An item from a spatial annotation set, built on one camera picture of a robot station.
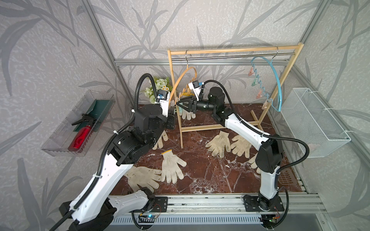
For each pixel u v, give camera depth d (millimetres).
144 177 825
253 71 866
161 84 888
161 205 734
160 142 988
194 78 1083
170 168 856
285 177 827
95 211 369
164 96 456
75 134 597
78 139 596
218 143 963
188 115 941
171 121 502
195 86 642
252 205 728
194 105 642
